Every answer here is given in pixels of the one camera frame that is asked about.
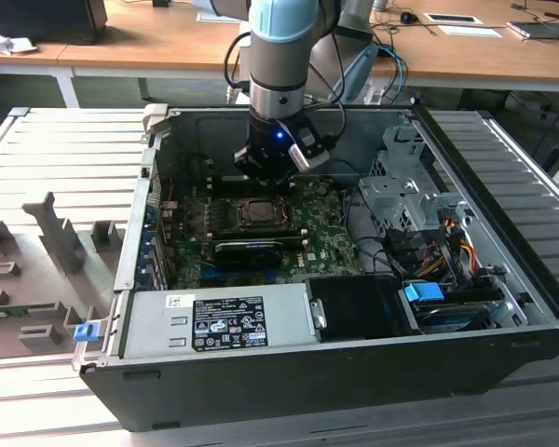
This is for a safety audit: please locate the silver square CPU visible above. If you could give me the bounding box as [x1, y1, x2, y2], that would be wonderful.
[247, 202, 283, 223]

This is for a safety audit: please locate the metal socket cover frame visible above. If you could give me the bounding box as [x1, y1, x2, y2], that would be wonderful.
[235, 197, 293, 229]

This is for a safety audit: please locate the black RAM slot bank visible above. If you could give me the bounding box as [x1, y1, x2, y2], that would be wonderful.
[211, 225, 308, 248]
[211, 175, 294, 199]

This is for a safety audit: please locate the CPU socket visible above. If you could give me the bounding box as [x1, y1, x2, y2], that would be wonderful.
[227, 196, 295, 230]

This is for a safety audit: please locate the green motherboard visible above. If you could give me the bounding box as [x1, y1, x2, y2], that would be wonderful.
[160, 179, 369, 290]

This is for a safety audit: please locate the black graphics card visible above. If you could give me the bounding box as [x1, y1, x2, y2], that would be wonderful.
[212, 239, 283, 271]

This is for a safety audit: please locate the pale blue teach pendant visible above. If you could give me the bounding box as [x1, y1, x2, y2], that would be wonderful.
[330, 44, 381, 102]

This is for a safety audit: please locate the silver metal drive cage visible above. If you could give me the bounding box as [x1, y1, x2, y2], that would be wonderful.
[358, 124, 467, 234]

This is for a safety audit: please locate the long wooden office desk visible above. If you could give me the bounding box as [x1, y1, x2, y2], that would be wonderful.
[58, 0, 559, 93]

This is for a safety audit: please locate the black plastic air shroud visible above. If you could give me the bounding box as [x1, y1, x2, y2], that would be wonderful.
[305, 274, 423, 344]

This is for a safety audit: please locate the silver power supply unit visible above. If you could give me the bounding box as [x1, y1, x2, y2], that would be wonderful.
[120, 281, 320, 359]

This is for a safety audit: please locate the blue disk carrier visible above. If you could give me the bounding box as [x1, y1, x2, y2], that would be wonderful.
[402, 281, 495, 334]

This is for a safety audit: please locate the black open PC case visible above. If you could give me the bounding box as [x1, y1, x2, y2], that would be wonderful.
[76, 104, 559, 432]

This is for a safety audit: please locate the grey parts rack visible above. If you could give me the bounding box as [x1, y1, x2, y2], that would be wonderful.
[0, 190, 131, 362]

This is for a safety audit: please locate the large black box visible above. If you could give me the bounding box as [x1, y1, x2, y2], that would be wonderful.
[0, 0, 109, 46]

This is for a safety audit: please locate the short wooden office desk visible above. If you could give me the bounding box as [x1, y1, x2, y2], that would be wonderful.
[0, 0, 108, 75]

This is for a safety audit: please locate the crumpled white paper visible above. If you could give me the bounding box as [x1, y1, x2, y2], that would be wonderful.
[0, 25, 39, 57]

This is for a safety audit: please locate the dark tablet with pale rim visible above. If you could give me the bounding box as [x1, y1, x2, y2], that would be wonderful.
[506, 20, 559, 41]

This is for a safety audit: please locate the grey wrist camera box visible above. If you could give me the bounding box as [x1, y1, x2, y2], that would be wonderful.
[287, 118, 332, 171]

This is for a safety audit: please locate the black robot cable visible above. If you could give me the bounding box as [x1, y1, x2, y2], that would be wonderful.
[223, 31, 253, 92]

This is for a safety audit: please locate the beige case release handle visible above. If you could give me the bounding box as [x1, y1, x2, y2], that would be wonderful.
[142, 104, 170, 137]

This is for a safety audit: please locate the white desk cable hatch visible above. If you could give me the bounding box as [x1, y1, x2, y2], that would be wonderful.
[197, 10, 251, 24]
[422, 12, 485, 26]

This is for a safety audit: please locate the blue network cable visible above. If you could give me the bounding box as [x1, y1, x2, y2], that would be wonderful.
[376, 44, 409, 102]

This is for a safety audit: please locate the yellow red wire bundle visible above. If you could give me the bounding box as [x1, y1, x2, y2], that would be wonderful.
[418, 223, 482, 280]

